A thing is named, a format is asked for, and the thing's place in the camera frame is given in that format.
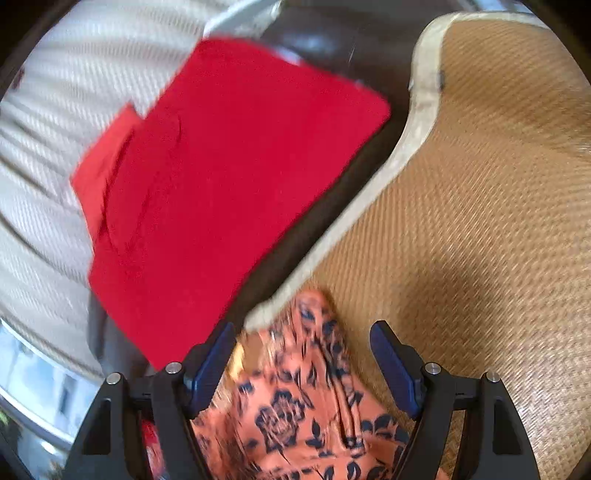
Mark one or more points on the white dotted curtain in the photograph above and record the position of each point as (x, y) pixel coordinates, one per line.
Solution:
(64, 90)

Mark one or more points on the red folded cloth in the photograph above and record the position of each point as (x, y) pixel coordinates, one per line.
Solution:
(182, 202)

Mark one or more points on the orange navy floral garment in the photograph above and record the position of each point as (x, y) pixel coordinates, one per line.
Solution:
(289, 406)

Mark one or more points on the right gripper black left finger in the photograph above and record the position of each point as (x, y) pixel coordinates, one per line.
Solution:
(110, 443)

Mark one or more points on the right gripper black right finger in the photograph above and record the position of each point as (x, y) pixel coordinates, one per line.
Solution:
(494, 443)

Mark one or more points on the woven rattan bed mat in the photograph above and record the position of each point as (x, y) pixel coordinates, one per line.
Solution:
(473, 239)

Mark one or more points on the dark brown leather headboard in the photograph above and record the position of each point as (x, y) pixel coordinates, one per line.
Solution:
(368, 42)

